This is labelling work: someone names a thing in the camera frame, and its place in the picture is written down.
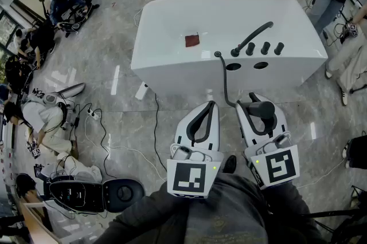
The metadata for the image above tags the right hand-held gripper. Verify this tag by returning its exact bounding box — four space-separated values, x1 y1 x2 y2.
235 92 301 189

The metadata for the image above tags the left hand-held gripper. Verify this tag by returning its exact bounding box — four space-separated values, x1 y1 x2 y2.
166 100 225 200

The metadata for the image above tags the black cable with connector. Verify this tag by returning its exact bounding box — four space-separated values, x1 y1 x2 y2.
214 51 239 108

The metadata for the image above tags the white bathtub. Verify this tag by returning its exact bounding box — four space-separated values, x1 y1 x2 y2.
130 0 329 97

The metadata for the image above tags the person's left forearm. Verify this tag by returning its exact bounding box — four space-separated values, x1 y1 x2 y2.
94 179 207 244

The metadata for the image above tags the person's right forearm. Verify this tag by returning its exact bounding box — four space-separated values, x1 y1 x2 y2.
257 180 325 244

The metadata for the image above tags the person's right black shoe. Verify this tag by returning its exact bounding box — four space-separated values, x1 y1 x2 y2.
222 154 238 175

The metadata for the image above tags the person's dark gray jacket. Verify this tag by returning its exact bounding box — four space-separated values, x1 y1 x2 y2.
183 173 270 244

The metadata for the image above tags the dark red cloth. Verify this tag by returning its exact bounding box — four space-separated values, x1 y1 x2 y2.
185 32 201 48

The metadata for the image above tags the black curved faucet spout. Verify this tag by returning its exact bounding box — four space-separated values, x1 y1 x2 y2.
231 21 275 58

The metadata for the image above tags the black toilet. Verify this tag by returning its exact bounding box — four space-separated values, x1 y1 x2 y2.
42 178 146 214

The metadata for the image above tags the thin black cable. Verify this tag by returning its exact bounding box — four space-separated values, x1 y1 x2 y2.
154 93 167 172

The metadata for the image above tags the white cable beside person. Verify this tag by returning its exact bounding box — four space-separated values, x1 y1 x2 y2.
296 156 346 190

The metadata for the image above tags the long white floor cable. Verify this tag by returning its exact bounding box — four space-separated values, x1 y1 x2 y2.
84 113 167 182

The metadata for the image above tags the black cable with adapter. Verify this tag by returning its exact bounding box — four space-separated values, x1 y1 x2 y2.
67 102 118 179

